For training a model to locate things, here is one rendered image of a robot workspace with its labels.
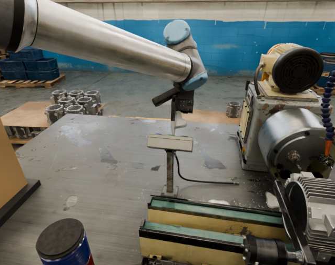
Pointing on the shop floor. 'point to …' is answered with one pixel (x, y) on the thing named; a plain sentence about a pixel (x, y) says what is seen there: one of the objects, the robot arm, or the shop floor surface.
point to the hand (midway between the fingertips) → (171, 131)
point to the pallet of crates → (21, 71)
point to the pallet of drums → (329, 59)
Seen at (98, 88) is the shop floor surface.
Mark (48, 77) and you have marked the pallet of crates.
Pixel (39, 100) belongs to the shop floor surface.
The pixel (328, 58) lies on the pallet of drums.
